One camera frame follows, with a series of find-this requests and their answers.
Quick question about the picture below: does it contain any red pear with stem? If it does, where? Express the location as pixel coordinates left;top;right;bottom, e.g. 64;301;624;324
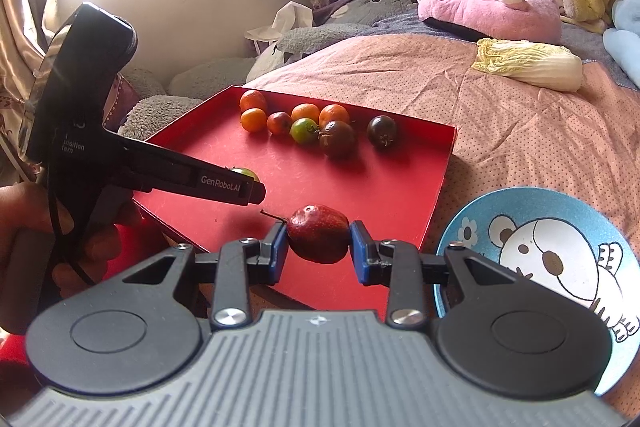
260;205;350;265

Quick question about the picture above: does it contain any green tomato front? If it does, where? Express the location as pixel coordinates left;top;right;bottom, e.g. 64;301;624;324
230;167;260;182

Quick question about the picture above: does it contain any green tomato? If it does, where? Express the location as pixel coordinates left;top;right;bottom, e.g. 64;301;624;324
290;117;320;145
230;167;260;182

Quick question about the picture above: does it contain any dark purple tomato large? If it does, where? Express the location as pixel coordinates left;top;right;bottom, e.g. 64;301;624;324
319;120;357;158

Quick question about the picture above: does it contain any dark purple tomato small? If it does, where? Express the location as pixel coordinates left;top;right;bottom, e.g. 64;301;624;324
367;115;398;150

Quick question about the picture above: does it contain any small red fruit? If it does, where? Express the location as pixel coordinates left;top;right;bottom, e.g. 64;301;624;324
266;112;293;135

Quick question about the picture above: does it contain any small orange kumquat front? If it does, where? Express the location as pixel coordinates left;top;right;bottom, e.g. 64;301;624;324
240;107;267;133

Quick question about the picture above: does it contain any small orange kumquat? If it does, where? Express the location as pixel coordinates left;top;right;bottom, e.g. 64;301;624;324
291;103;320;122
240;107;267;133

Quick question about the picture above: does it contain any small orange kumquat back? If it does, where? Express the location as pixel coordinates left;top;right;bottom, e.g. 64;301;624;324
291;103;320;122

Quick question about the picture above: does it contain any large orange tangerine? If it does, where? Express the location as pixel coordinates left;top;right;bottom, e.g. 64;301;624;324
239;90;268;113

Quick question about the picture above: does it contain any person's left hand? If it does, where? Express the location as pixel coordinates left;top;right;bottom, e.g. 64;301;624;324
0;181;144;335

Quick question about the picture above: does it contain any red shallow tray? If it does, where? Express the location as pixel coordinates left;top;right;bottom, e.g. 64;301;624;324
131;84;459;320

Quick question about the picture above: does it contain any grey Totoro plush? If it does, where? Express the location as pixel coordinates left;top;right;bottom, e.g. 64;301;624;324
118;0;416;140

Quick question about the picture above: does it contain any blue tiger cartoon plate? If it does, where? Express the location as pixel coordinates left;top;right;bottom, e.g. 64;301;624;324
437;186;639;395

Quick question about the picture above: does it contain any salmon dotted bedspread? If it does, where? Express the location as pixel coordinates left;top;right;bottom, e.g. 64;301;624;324
242;31;640;417

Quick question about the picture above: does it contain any napa cabbage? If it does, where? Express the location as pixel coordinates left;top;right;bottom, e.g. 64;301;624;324
472;38;585;92

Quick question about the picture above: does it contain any grey blue bed sheet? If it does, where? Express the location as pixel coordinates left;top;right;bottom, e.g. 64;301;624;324
369;8;639;91

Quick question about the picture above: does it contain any light blue blanket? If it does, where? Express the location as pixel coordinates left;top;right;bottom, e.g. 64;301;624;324
603;0;640;87

